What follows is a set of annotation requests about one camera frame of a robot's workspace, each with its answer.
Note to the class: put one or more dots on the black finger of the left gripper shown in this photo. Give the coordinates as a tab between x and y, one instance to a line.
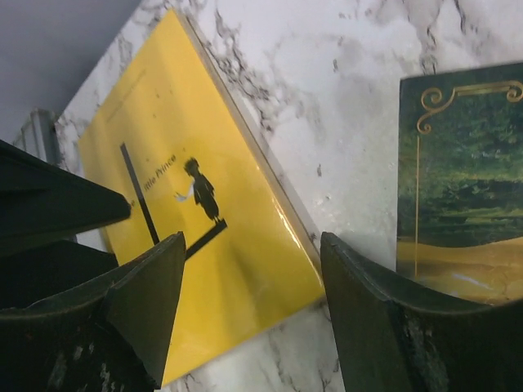
41	203

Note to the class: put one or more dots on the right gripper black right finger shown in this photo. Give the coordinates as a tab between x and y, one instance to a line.
393	334

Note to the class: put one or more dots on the yellow notebook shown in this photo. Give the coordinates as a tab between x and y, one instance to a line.
169	139

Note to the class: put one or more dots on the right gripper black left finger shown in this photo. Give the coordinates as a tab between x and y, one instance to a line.
73	319

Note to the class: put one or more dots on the aluminium rail frame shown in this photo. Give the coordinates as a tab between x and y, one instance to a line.
38	136

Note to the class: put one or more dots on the Animal Farm blue book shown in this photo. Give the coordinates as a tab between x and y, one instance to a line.
459	194

